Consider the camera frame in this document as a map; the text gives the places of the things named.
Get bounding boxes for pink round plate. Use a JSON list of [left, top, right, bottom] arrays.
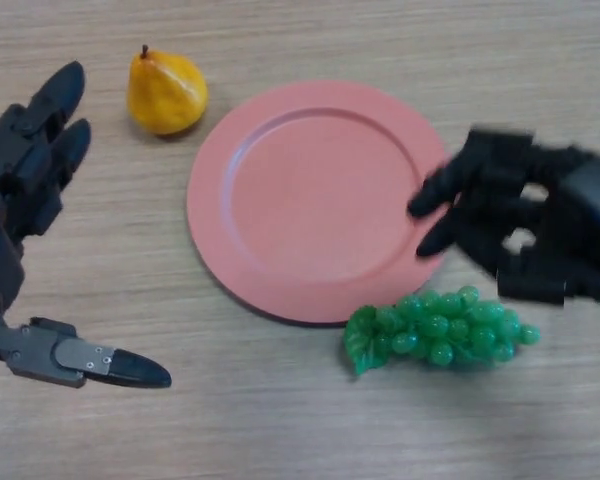
[[186, 81, 456, 329]]

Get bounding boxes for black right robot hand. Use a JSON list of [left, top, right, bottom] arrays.
[[407, 124, 600, 307]]

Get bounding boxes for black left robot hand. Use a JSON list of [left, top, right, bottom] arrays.
[[0, 60, 173, 390]]

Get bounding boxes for green grapes bunch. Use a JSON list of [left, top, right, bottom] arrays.
[[343, 284, 542, 377]]

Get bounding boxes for yellow pear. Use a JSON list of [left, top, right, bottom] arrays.
[[126, 44, 210, 137]]

